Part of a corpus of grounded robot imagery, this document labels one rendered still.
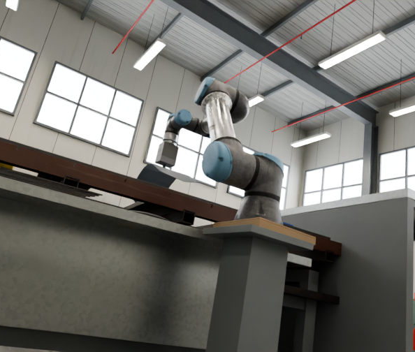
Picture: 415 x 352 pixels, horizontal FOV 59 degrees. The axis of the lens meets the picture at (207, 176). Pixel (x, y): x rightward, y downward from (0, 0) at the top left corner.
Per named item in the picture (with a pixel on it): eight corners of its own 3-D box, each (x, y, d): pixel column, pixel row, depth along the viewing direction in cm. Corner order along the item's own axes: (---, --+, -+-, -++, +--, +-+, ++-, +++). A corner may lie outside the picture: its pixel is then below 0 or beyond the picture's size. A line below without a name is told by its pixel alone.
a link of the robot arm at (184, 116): (200, 114, 180) (191, 121, 190) (179, 105, 176) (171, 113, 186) (197, 128, 178) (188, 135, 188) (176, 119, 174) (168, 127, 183)
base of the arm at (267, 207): (293, 232, 112) (296, 201, 115) (254, 218, 105) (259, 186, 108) (260, 235, 124) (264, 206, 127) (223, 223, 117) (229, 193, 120)
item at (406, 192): (238, 222, 266) (239, 216, 267) (302, 240, 290) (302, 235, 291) (407, 196, 153) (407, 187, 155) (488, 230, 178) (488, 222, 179)
